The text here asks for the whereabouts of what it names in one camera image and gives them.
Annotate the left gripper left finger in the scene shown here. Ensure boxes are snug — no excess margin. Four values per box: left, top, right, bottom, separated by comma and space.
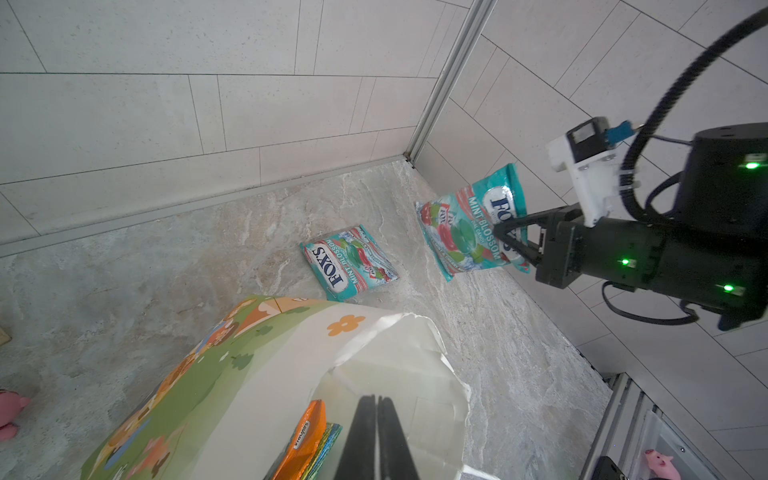
334, 395, 377, 480

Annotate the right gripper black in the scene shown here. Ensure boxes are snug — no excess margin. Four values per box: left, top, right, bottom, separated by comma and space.
493, 205, 672, 290

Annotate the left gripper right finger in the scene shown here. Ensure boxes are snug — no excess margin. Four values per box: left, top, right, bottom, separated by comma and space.
377, 397, 420, 480

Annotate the teal mint candy bag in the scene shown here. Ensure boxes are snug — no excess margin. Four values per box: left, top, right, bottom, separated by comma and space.
415, 164, 530, 281
300, 225, 399, 302

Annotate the white paper bag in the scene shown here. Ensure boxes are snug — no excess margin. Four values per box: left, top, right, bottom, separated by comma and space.
81, 296, 471, 479

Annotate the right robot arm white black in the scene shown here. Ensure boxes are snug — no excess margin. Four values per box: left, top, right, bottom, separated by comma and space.
493, 10, 767, 331

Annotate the green yellow candy bag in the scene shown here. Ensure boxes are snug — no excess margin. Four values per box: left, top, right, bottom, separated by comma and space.
301, 422, 343, 480

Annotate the orange fruit candy bag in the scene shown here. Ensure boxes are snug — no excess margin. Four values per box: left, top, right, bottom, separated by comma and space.
265, 400, 327, 480

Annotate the small pink pig toy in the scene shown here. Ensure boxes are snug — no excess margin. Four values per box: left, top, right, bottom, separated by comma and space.
0, 389, 31, 442

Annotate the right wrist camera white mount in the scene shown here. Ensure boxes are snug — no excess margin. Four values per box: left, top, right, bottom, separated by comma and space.
546, 117, 636, 227

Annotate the aluminium front rail frame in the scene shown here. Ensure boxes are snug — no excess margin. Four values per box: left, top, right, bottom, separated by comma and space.
580, 373, 722, 480

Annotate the pink pig toy on rail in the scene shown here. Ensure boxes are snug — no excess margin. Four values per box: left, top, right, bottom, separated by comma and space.
644, 449, 681, 480

